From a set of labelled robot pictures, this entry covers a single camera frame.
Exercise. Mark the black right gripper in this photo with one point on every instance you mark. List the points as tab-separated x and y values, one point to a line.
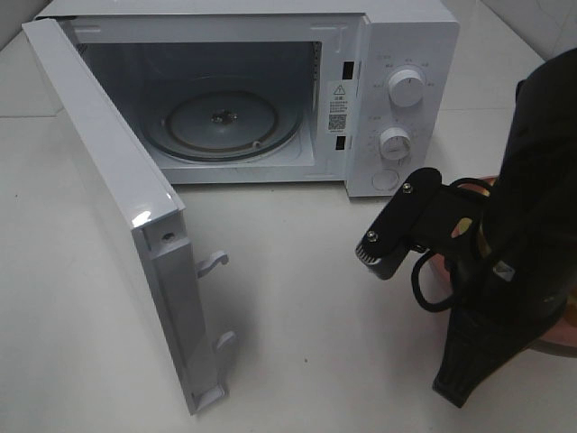
436	219

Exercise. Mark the white microwave door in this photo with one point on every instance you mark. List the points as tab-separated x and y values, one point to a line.
139	212

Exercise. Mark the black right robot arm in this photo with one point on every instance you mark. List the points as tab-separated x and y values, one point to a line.
499	257

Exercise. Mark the round white door button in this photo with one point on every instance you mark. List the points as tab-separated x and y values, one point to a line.
385	180

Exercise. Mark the white lower microwave knob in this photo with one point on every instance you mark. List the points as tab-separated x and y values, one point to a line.
394	144

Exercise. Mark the white microwave knob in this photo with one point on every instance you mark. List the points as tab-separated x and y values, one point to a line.
406	87
394	144

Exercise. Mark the white warning label sticker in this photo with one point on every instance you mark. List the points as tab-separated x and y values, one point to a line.
339	95

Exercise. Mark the white upper microwave knob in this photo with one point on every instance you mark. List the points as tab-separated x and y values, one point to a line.
406	87

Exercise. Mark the white microwave oven body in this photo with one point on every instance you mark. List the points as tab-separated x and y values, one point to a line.
156	51

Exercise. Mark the glass microwave turntable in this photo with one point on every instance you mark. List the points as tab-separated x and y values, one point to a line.
221	125

